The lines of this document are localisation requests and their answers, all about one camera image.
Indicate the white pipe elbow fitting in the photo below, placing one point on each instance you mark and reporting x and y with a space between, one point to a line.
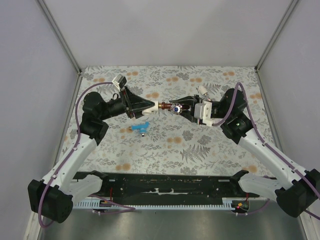
152 109

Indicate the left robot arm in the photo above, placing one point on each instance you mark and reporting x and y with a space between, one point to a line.
54 196

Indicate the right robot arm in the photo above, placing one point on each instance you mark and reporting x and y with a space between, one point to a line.
292 187

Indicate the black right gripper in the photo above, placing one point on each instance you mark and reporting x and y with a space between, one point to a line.
191 100

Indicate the chrome faucet white handle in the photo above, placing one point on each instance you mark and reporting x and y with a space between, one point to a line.
204 93

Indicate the blue plastic faucet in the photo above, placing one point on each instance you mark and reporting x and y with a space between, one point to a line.
141 128

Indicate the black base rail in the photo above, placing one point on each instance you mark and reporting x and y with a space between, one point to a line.
159 190

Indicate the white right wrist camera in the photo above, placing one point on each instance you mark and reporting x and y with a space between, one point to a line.
202 112

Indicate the floral patterned table mat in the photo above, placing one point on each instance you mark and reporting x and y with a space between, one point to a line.
172 144

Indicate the white cable duct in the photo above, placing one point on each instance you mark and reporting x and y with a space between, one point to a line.
97 204

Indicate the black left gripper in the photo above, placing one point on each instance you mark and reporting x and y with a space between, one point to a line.
133 102

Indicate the brown faucet chrome knob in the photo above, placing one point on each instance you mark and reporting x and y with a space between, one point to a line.
174 108

